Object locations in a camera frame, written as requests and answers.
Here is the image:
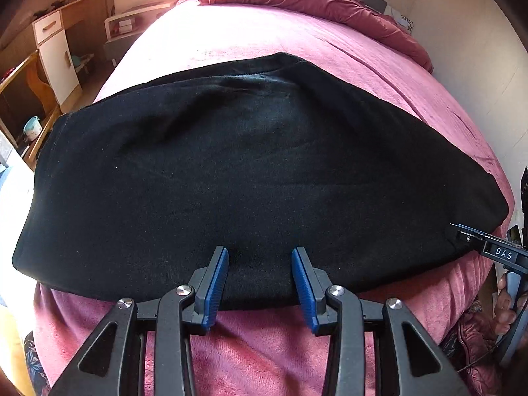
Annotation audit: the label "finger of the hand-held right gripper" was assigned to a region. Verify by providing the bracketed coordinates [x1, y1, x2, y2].
[449, 223, 502, 242]
[455, 231, 492, 255]

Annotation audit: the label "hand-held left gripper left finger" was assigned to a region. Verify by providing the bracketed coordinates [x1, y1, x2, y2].
[49, 246, 229, 396]

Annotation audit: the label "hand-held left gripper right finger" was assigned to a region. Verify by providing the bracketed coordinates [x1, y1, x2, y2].
[291, 247, 471, 396]

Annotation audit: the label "black pants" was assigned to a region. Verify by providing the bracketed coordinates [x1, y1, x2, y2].
[12, 52, 509, 311]

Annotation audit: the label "person's right hand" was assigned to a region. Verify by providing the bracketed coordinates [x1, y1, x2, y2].
[493, 274, 519, 336]

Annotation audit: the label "person's maroon jacket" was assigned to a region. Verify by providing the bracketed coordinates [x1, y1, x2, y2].
[441, 300, 502, 385]

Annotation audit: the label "floral dark cloth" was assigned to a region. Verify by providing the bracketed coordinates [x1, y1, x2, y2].
[24, 330, 51, 396]

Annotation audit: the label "pale blue cup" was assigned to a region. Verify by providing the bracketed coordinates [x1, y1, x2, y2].
[22, 116, 42, 141]

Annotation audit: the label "bed with pink sheet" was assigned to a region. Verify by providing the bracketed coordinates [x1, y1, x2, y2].
[33, 0, 516, 396]

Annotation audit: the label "wooden desk shelf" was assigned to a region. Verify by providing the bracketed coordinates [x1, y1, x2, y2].
[0, 49, 63, 170]

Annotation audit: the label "red duvet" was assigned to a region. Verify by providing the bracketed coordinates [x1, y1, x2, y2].
[201, 0, 434, 73]

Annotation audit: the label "wooden desk with white cabinet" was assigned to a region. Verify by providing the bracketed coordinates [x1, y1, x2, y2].
[31, 0, 109, 107]

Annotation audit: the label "white nightstand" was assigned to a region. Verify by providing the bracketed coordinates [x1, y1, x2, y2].
[103, 2, 174, 67]

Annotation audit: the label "thin black cable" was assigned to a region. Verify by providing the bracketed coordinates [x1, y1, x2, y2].
[457, 348, 505, 374]

